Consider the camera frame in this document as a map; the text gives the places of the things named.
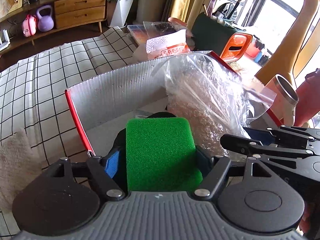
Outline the tissue paper pack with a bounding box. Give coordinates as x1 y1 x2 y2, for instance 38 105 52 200
133 29 190 62

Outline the purple kettlebell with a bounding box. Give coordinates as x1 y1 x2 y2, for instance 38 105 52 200
36 5 54 32

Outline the pink small backpack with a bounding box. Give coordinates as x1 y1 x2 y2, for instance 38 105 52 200
22 14 37 37

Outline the beige fluffy towel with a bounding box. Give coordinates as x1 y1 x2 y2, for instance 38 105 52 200
0 129 42 212

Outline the green orange storage box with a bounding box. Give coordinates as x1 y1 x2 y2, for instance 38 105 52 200
191 12 253 62

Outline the green sponge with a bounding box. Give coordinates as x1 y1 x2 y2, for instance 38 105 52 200
126 117 203 192

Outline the tall green potted plant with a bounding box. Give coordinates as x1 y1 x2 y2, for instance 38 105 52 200
107 0 133 28

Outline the white steel tumbler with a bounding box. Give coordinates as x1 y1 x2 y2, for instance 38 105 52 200
266 74 299 126

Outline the red white cardboard box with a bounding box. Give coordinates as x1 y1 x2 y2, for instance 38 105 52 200
65 51 281 156

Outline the white wifi router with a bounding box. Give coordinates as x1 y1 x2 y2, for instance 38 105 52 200
0 29 10 51

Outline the clear plastic compartment box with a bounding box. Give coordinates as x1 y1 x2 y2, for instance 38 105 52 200
127 21 177 45

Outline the bubble wrap sheet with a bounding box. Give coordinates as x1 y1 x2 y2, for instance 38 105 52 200
152 53 276 161

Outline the wooden TV cabinet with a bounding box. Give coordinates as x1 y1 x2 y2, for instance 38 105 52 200
1 0 107 55

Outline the white checkered tablecloth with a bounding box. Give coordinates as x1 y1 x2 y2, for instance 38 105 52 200
0 26 141 238

